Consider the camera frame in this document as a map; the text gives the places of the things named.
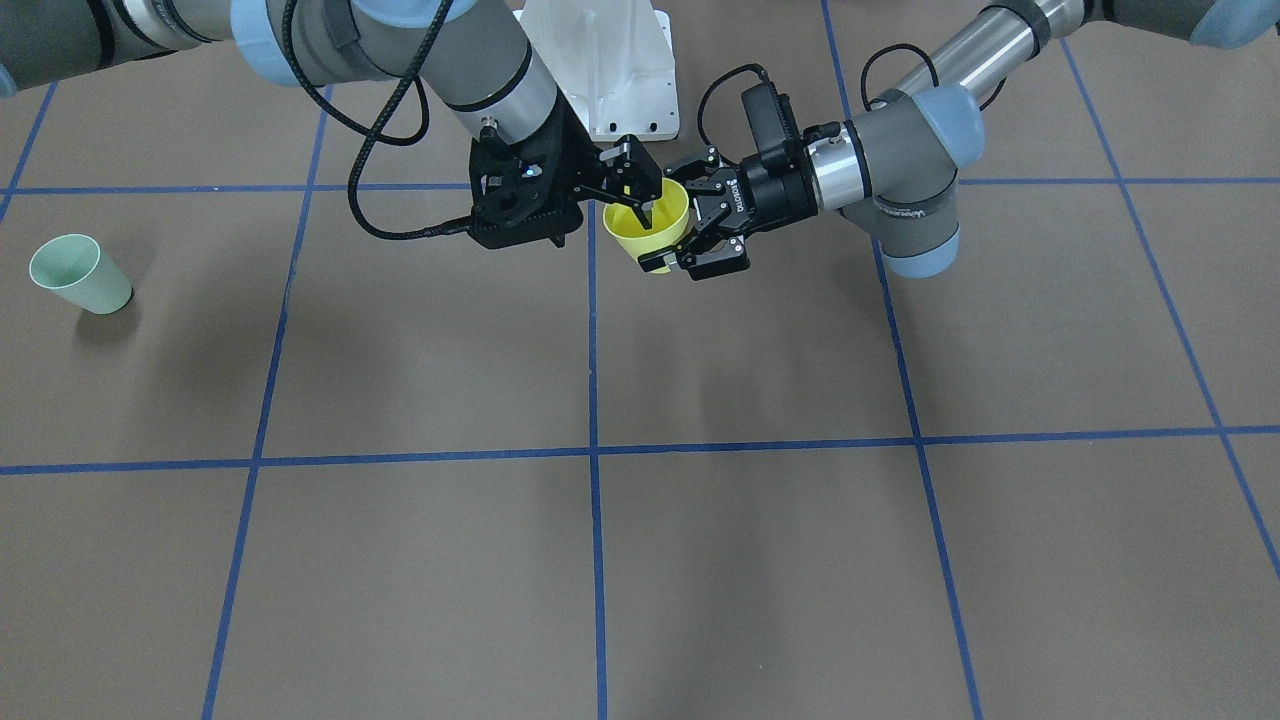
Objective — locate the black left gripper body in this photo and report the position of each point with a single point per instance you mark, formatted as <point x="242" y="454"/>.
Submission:
<point x="771" y="189"/>

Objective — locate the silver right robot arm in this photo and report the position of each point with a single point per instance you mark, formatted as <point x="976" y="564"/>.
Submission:
<point x="372" y="66"/>

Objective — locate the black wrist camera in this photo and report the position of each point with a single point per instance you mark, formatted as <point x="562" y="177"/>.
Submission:
<point x="773" y="126"/>

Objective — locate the green plastic cup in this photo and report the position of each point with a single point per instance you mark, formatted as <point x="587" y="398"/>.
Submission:
<point x="76" y="269"/>

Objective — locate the yellow plastic cup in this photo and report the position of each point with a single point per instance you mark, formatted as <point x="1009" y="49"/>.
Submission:
<point x="668" y="222"/>

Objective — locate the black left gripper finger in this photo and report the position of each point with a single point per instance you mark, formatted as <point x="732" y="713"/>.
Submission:
<point x="703" y="247"/>
<point x="701" y="175"/>

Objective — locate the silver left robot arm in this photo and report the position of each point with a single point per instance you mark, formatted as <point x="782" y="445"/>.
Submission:
<point x="892" y="171"/>

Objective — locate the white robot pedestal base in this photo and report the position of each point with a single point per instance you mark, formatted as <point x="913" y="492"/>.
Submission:
<point x="615" y="63"/>

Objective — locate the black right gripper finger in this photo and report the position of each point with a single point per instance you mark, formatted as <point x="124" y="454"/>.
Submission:
<point x="636" y="190"/>
<point x="621" y="156"/>

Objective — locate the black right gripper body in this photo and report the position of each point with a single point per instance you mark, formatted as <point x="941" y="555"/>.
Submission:
<point x="574" y="152"/>

